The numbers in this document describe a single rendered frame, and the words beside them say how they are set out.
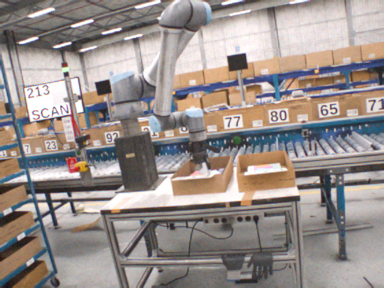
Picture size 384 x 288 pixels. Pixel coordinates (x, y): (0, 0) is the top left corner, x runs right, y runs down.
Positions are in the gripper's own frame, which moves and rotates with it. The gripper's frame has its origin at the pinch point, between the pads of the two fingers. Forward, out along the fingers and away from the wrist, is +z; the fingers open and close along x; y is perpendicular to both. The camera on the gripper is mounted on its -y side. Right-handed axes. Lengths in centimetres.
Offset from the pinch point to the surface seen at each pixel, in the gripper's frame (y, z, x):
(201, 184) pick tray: 7.2, 1.0, 9.6
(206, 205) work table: 10.9, 7.2, 22.1
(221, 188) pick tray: -0.8, 3.6, 14.9
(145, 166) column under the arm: 29.1, -7.2, -23.0
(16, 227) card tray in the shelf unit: 118, 23, -61
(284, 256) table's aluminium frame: -18, 37, 39
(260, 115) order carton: -80, -17, -68
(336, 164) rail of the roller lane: -86, 13, 7
